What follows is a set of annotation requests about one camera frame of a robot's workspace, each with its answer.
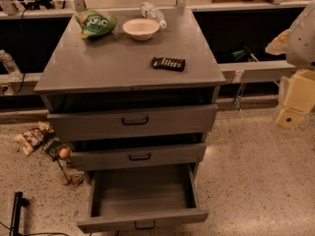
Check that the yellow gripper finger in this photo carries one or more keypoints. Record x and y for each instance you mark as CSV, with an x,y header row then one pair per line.
x,y
300,95
288,119

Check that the dark rxbar chocolate bar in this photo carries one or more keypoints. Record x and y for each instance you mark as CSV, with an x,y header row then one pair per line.
x,y
169,64

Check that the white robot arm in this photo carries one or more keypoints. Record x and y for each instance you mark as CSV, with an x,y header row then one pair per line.
x,y
298,45

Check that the grey top drawer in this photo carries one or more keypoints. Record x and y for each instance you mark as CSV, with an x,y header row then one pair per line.
x,y
133,123

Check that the grey drawer cabinet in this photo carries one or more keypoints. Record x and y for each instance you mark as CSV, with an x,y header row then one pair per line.
x,y
114,73

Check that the grey open bottom drawer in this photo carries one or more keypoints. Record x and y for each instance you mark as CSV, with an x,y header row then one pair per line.
x,y
142,199

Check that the grey middle drawer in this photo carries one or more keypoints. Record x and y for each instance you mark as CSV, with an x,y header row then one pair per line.
x,y
138,157

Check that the white paper bowl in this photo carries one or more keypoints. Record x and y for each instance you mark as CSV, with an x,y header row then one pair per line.
x,y
141,29

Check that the clear plastic water bottle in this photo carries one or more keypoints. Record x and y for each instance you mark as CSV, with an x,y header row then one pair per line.
x,y
150,11

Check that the green chip bag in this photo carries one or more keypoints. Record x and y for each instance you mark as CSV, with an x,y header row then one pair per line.
x,y
93,24

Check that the small orange ball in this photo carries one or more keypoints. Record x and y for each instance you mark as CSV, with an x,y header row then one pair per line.
x,y
64,152

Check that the clear bottle on floor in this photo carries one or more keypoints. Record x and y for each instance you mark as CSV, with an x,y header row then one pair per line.
x,y
59,171

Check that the dark green snack packet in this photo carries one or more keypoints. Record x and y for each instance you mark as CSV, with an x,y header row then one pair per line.
x,y
52,147

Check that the brown white snack bag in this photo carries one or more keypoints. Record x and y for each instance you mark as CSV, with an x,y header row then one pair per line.
x,y
33,138

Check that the green object behind rail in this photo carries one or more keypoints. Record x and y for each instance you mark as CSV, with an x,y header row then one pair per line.
x,y
241,55

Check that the grey metal rail frame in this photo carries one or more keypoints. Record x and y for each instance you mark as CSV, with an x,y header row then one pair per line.
x,y
263,71

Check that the black stand with cable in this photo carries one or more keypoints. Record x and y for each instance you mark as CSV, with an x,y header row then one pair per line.
x,y
19,201

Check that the clear bottle on left rail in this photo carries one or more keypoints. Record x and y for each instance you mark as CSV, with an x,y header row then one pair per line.
x,y
10,65

